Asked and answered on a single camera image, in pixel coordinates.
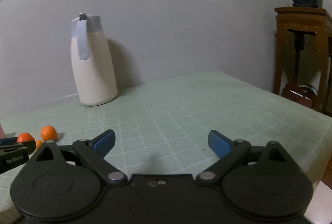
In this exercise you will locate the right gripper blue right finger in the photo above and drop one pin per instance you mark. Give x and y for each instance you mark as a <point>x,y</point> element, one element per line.
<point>230,155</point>

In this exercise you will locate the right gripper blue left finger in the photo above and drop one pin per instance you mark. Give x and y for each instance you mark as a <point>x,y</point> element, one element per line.
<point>92,152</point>

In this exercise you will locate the round orange mandarin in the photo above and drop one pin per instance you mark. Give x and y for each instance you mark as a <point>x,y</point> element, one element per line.
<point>25,137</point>

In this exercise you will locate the small orange kumquat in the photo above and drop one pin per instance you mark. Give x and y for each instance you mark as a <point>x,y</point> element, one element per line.
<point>38,144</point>

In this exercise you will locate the orange mandarin with knob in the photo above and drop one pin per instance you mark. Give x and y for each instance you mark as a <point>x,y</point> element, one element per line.
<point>48,133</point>

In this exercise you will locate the green checked tablecloth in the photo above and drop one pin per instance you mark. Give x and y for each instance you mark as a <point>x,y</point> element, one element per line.
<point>162,126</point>

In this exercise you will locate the white thermos jug grey lid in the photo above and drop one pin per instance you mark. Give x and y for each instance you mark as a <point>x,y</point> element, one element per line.
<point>91,61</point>

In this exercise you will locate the carved wooden side table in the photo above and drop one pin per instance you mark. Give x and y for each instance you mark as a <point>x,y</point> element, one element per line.
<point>303,50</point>

